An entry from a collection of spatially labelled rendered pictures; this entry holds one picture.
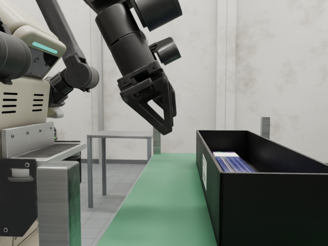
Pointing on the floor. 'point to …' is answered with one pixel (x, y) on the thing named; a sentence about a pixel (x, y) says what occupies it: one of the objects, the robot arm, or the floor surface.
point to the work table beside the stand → (105, 153)
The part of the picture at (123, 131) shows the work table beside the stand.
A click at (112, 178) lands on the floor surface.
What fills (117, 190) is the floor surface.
